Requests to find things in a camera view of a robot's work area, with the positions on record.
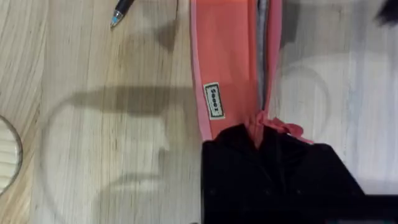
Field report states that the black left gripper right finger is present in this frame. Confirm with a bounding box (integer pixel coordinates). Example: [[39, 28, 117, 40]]
[[263, 126, 365, 224]]

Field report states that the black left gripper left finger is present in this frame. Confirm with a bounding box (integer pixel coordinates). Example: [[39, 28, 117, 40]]
[[201, 123, 269, 224]]

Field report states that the coral pink zip bag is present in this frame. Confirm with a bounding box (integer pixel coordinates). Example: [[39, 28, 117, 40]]
[[189, 0, 314, 149]]

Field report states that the black pen with blue tip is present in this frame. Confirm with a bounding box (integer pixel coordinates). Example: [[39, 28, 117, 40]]
[[109, 0, 136, 29]]

